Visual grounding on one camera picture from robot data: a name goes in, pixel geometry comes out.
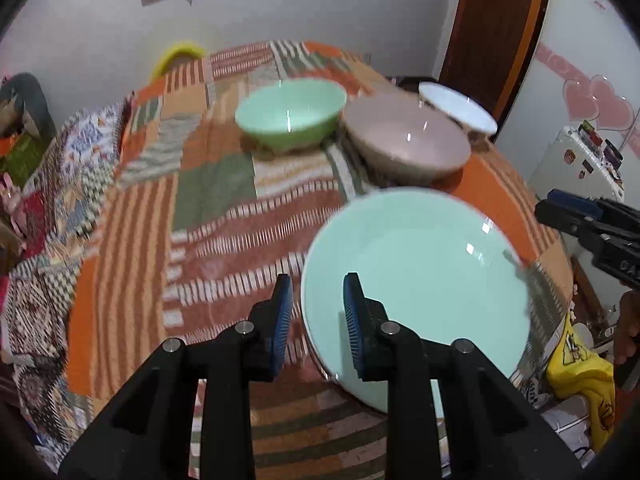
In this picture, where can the white heart-print sliding door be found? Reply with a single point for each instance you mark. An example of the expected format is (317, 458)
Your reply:
(575, 35)

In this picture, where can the yellow cartoon print cloth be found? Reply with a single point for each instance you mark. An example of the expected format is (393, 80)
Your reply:
(580, 385)

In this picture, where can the mauve bowl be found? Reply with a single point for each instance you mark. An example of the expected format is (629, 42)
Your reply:
(405, 135)

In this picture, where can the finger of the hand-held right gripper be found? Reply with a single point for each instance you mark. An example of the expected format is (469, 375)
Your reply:
(575, 203)
(555, 216)

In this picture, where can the yellow foam tube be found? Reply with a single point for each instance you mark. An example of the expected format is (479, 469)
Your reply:
(175, 52)

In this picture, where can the patchwork striped blanket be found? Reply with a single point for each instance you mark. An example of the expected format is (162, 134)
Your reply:
(215, 175)

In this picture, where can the brown wooden door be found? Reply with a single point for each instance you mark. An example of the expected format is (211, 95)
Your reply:
(490, 20)

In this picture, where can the person's right hand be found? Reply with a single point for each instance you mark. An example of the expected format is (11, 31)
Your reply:
(627, 325)

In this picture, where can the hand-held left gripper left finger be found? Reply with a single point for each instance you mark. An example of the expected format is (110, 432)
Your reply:
(281, 320)

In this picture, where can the floral patterned quilt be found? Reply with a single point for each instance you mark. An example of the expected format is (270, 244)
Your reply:
(40, 285)

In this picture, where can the white bowl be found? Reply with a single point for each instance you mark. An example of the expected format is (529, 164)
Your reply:
(455, 102)

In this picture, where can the green bowl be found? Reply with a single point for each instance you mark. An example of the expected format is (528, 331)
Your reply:
(290, 110)

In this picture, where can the white sticker-covered appliance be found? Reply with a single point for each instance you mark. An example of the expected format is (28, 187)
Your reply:
(555, 165)

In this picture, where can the grey plush toy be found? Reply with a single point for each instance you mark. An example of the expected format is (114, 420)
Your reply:
(25, 90)

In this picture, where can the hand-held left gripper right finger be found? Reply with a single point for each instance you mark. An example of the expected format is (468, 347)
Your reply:
(352, 325)

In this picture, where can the green storage bag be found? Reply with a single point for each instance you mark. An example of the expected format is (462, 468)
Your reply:
(20, 155)

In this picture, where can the green plate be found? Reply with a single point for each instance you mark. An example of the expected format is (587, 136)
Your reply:
(425, 270)

